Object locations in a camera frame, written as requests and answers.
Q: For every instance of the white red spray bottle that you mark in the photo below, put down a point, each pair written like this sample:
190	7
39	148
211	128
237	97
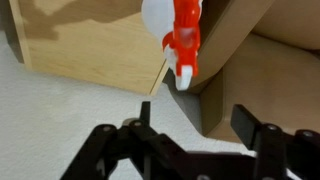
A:
175	24

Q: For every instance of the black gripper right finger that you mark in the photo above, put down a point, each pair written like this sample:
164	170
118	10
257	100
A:
276	150

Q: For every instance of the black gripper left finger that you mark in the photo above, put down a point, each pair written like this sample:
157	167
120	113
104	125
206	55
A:
154	156

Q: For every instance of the wooden cabinet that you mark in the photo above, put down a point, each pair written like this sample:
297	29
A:
99	41

